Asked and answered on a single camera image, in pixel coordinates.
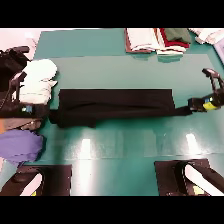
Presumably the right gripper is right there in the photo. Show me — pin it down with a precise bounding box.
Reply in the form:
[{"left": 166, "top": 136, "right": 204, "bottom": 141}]
[{"left": 187, "top": 96, "right": 205, "bottom": 113}]

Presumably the grey-brown garment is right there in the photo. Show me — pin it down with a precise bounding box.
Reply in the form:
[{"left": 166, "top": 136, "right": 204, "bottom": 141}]
[{"left": 0, "top": 117, "right": 43, "bottom": 135}]

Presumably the red garment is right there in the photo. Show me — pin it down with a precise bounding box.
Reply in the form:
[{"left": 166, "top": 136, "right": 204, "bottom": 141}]
[{"left": 159, "top": 28, "right": 191, "bottom": 50}]

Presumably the purple garment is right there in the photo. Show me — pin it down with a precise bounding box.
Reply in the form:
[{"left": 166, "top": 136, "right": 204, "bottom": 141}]
[{"left": 0, "top": 128, "right": 45, "bottom": 165}]

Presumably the white garment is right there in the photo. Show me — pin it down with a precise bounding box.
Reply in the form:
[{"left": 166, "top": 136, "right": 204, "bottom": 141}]
[
  {"left": 188, "top": 28, "right": 224, "bottom": 46},
  {"left": 155, "top": 28, "right": 188, "bottom": 56},
  {"left": 18, "top": 58, "right": 59, "bottom": 106},
  {"left": 126, "top": 28, "right": 161, "bottom": 52}
]

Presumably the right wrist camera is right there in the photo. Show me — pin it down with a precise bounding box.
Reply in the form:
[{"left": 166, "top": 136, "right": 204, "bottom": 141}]
[{"left": 201, "top": 67, "right": 224, "bottom": 93}]

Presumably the dark green garment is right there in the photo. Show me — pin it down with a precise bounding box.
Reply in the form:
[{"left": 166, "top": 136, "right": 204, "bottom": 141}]
[{"left": 163, "top": 28, "right": 194, "bottom": 45}]

